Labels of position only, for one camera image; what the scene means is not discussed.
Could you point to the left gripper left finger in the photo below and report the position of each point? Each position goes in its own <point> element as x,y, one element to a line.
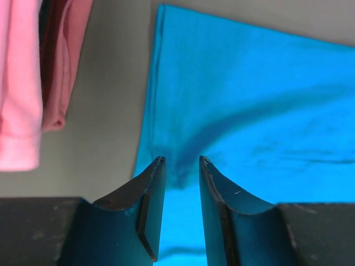
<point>121,228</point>

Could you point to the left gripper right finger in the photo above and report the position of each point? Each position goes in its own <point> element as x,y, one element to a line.
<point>242,229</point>

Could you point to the blue t shirt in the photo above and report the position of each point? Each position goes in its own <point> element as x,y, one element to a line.
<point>272,111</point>

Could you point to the pink folded t shirt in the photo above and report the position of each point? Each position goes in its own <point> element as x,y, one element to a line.
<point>21,96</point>

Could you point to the dark red folded t shirt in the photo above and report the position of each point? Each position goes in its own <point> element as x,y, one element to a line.
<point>50,16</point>

